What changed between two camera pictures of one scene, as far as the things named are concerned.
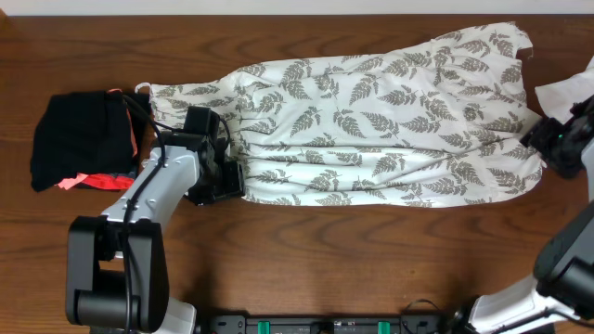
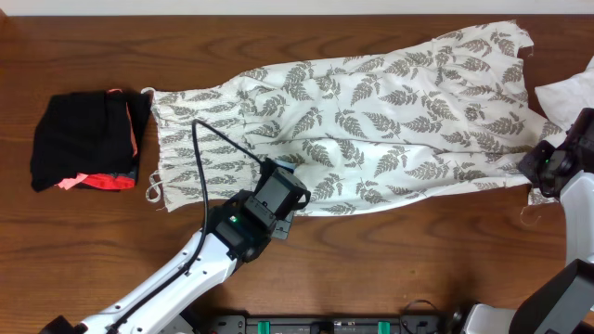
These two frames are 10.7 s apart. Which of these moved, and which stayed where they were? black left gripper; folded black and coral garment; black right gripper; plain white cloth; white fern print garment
Moved: black left gripper; black right gripper
Stayed: plain white cloth; white fern print garment; folded black and coral garment
